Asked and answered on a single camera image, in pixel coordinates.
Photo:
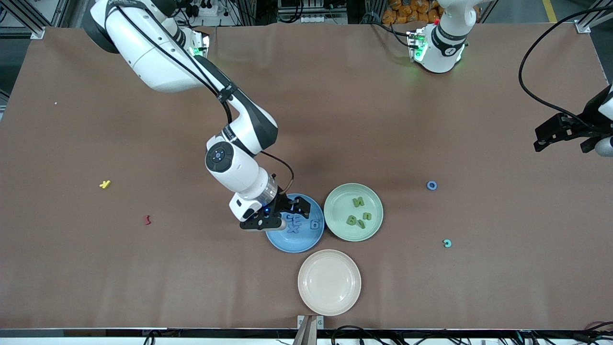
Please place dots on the blue foam letter X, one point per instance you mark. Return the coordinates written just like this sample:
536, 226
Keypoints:
293, 230

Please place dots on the blue foam digit 9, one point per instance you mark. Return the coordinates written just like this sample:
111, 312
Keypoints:
316, 226

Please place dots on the blue round plate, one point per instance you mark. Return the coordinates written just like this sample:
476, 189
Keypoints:
301, 242

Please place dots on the aluminium frame profile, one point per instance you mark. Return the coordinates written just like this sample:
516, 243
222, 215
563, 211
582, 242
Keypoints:
583, 26
37, 32

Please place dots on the green round plate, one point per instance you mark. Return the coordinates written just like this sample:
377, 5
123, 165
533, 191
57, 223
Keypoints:
340, 201

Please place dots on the bag of orange fruit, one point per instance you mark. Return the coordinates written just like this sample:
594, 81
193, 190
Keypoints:
407, 12

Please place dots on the blue foam letter O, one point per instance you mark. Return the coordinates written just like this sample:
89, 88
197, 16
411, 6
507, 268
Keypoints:
428, 185

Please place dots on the metal clamp bracket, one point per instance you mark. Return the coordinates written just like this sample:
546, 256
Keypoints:
310, 330

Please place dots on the white power strip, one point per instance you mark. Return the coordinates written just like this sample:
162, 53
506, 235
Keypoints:
313, 19
206, 9

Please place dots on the green foam letter N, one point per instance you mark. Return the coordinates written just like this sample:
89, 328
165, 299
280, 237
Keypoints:
358, 202

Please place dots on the green foam letter P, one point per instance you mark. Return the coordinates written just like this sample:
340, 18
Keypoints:
361, 224

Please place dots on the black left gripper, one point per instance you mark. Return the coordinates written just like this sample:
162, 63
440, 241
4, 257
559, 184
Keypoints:
590, 123

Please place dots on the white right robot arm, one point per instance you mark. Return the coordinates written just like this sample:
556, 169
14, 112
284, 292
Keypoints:
153, 52

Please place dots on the beige round plate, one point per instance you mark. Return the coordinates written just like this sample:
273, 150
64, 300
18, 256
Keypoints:
329, 282

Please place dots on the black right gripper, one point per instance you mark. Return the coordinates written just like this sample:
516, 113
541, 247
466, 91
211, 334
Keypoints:
282, 203

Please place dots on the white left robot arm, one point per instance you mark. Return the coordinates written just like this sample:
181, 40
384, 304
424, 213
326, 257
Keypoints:
443, 48

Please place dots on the brown table cover sheet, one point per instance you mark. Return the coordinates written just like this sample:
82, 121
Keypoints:
383, 143

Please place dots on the yellow foam letter K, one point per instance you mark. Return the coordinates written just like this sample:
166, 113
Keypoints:
105, 184

